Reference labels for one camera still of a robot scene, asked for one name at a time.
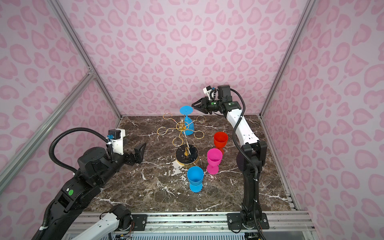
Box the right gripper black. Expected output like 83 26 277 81
192 97 224 115

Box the blue wine glass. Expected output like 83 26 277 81
180 106 195 136
187 166 205 193

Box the red wine glass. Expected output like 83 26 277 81
214 132 229 154

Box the magenta wine glass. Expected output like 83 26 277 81
207 149 223 175

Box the blue wine glass front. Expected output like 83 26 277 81
187 166 205 193

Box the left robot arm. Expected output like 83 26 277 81
33 143 147 240

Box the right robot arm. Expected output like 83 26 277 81
191 85 269 237

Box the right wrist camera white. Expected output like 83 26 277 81
203 86 217 101

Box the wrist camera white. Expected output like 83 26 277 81
203 86 217 101
107 129 126 155

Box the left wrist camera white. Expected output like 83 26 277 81
107 129 126 155

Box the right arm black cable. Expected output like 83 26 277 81
229 88 268 240

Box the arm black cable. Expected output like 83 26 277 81
48 127 111 175
229 88 268 240

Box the gold wire glass rack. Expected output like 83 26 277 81
157 113 206 166

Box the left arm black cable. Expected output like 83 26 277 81
48 127 111 175

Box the aluminium frame strut diagonal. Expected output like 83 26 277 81
1 71 94 193

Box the aluminium mounting rail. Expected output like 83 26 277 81
63 211 319 240

